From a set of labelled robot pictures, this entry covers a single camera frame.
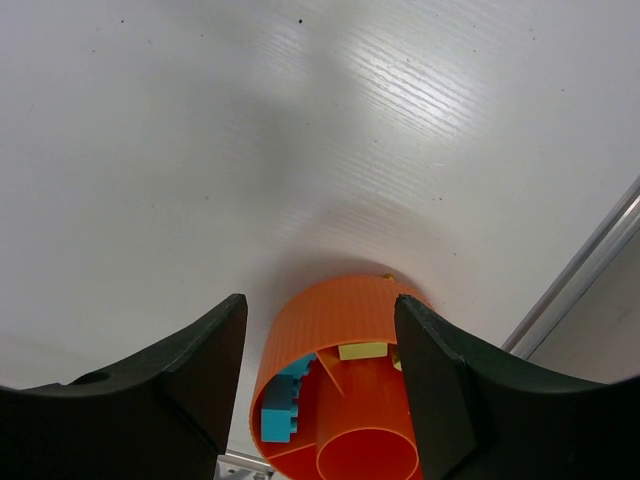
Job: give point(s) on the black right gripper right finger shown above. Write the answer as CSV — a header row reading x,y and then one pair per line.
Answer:
x,y
479,412

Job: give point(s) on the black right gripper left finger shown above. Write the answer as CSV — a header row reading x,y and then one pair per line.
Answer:
x,y
162,413

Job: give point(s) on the teal lego brick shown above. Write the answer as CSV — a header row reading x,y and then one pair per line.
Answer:
x,y
279,411

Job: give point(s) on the lime green studded lego brick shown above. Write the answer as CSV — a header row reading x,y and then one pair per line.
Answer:
x,y
362,351

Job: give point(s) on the orange round divided container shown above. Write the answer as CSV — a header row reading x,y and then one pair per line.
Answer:
x,y
353,415

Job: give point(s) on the aluminium frame rail right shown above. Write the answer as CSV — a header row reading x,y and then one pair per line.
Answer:
x,y
619,226

